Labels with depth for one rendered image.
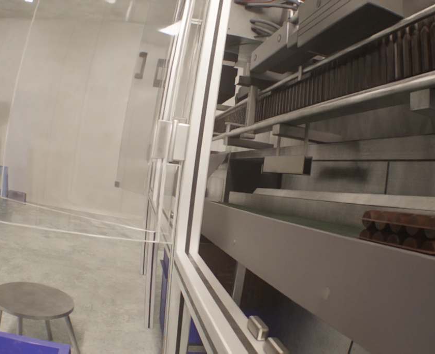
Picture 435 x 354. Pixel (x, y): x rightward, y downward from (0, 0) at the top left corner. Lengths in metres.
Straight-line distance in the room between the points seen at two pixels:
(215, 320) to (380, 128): 0.75
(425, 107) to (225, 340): 0.32
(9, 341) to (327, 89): 0.71
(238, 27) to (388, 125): 1.13
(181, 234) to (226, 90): 1.39
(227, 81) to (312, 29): 1.34
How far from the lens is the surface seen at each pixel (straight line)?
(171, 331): 0.72
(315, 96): 0.76
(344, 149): 0.82
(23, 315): 1.13
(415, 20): 0.49
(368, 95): 0.45
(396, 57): 0.53
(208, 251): 1.15
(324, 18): 0.66
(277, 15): 2.01
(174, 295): 0.69
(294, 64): 0.96
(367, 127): 1.06
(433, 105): 0.43
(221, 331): 0.34
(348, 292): 0.28
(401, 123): 0.93
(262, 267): 0.45
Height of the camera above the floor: 0.73
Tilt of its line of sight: 1 degrees up
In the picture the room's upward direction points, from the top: 7 degrees clockwise
